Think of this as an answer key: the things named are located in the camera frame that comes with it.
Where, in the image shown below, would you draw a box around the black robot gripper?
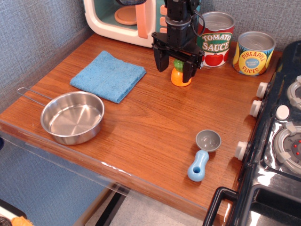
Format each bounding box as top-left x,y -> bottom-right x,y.
152,14 -> 204,83

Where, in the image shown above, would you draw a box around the orange toy with green cap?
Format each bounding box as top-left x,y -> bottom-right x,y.
171,59 -> 192,87

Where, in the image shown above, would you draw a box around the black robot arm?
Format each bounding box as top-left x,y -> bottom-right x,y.
152,0 -> 205,83

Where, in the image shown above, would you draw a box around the tomato sauce can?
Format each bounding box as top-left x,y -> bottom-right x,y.
197,11 -> 236,67

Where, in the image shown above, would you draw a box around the pineapple slices can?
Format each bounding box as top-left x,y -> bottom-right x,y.
232,31 -> 276,76

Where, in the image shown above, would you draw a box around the blue folded cloth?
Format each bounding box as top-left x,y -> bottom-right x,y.
70,51 -> 146,104

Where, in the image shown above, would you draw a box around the teal toy microwave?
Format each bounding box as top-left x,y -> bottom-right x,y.
83,0 -> 167,48

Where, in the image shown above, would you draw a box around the blue grey toy scoop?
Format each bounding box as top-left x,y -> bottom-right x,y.
187,129 -> 222,182

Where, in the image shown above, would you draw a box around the stainless steel pan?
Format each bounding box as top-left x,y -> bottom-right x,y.
17,87 -> 105,145

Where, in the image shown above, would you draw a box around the black toy stove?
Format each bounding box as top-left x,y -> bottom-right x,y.
204,41 -> 301,226

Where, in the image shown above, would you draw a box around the orange plush toy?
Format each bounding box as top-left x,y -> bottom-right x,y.
0,217 -> 33,226

